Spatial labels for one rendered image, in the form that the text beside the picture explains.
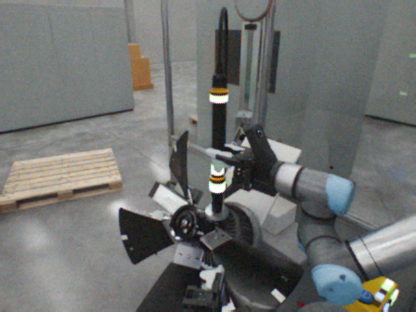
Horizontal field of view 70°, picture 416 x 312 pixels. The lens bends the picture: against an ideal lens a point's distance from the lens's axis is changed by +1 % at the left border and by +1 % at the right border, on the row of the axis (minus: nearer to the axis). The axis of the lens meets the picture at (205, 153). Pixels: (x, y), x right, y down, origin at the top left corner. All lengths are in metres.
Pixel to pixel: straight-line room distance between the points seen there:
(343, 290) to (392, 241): 0.12
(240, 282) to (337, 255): 0.32
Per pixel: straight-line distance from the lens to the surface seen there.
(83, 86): 6.34
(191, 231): 0.94
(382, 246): 0.61
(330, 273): 0.60
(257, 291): 0.85
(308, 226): 0.70
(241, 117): 1.36
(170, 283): 1.01
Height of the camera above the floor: 1.80
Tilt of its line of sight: 24 degrees down
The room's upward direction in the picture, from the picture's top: straight up
